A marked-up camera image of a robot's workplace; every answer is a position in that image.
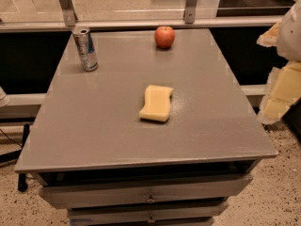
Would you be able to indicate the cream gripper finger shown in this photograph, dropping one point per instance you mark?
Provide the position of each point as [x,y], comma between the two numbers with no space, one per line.
[283,90]
[269,38]

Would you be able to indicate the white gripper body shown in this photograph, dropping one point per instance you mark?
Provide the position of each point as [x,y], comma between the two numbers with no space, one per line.
[291,37]

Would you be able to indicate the red apple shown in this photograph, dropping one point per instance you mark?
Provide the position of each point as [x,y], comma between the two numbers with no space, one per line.
[164,36]

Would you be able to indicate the yellow sponge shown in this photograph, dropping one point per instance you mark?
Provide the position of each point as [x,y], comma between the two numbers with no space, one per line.
[157,105]

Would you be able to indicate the upper grey drawer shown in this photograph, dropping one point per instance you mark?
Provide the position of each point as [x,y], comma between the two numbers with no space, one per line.
[151,191]

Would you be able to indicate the grey drawer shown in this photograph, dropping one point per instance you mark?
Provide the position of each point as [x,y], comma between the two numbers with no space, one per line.
[151,191]
[147,213]

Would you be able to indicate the silver blue drink can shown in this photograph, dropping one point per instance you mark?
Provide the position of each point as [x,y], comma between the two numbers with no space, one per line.
[85,48]

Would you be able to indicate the grey drawer cabinet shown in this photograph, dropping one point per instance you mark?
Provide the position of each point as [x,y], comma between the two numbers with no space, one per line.
[152,138]

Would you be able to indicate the lower grey drawer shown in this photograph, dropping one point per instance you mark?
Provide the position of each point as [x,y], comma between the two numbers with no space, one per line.
[147,213]

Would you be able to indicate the metal horizontal rail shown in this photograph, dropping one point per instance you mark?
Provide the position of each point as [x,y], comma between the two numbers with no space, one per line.
[233,21]

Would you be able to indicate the right metal railing post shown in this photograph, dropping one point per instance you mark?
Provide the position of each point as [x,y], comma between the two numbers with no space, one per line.
[190,11]

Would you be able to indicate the metal railing post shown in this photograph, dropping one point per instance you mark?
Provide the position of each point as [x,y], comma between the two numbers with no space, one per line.
[190,11]
[69,14]

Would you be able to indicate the left metal railing post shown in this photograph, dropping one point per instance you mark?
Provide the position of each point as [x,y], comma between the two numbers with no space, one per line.
[69,14]

